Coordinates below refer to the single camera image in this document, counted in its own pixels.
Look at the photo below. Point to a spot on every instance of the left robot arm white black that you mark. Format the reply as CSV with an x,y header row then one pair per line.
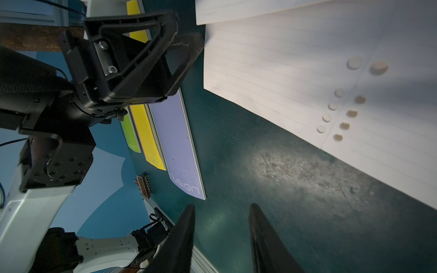
x,y
51,165

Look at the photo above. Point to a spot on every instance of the green cover notebook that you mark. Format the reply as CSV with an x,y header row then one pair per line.
x,y
130,134

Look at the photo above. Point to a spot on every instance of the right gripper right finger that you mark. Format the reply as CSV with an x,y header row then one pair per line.
x,y
268,252

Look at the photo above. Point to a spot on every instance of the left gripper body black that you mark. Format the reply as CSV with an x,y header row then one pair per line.
x,y
35,98

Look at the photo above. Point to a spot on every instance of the pink cherry blossom tree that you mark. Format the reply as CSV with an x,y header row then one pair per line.
x,y
21,37

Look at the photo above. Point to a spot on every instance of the small notebook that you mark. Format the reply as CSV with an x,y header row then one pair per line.
x,y
215,11

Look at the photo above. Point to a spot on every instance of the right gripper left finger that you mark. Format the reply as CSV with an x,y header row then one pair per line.
x,y
176,253

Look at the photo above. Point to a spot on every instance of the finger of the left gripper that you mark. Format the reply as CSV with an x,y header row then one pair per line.
x,y
167,75
118,54

